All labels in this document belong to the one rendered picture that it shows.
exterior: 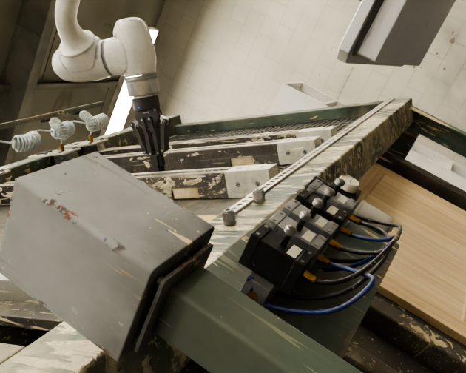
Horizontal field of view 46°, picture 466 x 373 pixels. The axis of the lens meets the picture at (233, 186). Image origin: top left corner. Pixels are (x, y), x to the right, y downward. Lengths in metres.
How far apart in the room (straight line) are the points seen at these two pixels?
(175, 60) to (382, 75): 2.57
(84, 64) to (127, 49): 0.13
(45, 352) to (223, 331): 0.27
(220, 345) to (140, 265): 0.11
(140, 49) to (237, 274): 0.83
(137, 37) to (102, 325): 1.09
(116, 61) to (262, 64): 5.20
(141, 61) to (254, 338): 1.12
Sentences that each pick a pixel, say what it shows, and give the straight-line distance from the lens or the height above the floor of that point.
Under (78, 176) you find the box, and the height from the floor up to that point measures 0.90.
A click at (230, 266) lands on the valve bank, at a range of 0.88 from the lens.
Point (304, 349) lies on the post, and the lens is 0.54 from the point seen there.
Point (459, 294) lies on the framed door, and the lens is 1.76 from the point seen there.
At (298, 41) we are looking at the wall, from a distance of 6.56.
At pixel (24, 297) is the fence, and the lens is 1.05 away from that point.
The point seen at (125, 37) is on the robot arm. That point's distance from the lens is 1.55.
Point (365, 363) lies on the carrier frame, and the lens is 1.20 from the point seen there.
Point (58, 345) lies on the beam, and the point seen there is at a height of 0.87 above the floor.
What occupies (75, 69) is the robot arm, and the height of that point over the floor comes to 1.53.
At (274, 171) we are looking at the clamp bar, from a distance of 1.40.
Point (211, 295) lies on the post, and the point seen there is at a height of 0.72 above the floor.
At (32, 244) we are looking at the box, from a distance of 0.58.
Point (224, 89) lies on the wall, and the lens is 6.89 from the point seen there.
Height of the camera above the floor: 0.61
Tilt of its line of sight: 16 degrees up
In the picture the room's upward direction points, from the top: 59 degrees counter-clockwise
